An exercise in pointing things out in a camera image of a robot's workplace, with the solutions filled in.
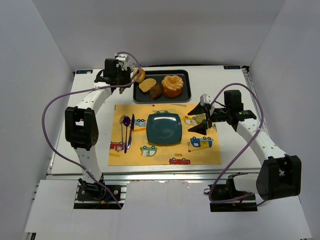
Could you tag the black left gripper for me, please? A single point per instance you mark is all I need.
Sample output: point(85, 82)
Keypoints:
point(124, 83)

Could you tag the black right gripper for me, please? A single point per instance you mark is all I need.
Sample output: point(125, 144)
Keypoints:
point(207, 120)

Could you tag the glazed donut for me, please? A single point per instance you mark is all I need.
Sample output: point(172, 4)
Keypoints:
point(138, 75)

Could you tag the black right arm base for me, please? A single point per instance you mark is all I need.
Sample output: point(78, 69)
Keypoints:
point(221, 193)

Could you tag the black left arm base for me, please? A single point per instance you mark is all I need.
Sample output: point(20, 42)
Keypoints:
point(91, 196)

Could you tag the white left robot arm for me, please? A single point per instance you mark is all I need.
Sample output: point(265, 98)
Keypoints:
point(81, 128)

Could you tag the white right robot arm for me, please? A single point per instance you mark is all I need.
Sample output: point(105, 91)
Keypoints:
point(280, 173)

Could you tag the bread slice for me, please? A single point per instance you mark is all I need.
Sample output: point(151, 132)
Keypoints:
point(147, 84)

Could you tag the pale green mug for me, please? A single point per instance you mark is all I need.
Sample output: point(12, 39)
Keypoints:
point(200, 117)

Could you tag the dark teal square plate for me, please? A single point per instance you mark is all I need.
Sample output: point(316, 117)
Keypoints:
point(164, 129)

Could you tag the gold spoon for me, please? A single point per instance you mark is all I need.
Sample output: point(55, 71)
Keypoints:
point(121, 119)

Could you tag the brown chocolate croissant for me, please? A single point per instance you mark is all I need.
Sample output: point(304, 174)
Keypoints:
point(155, 92)

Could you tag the orange bundt cake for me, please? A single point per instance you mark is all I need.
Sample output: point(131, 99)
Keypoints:
point(172, 86)

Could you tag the iridescent purple knife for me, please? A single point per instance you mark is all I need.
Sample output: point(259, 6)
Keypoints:
point(132, 126)

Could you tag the iridescent purple spoon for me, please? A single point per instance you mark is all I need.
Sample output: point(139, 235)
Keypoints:
point(126, 122)

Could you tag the yellow cartoon placemat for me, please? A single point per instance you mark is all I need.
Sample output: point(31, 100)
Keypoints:
point(194, 148)

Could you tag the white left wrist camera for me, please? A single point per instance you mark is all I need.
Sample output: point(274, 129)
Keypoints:
point(123, 61)

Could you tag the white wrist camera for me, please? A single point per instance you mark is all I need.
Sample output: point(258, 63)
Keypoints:
point(206, 99)
point(123, 61)

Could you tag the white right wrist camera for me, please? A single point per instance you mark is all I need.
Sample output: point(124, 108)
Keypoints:
point(206, 99)

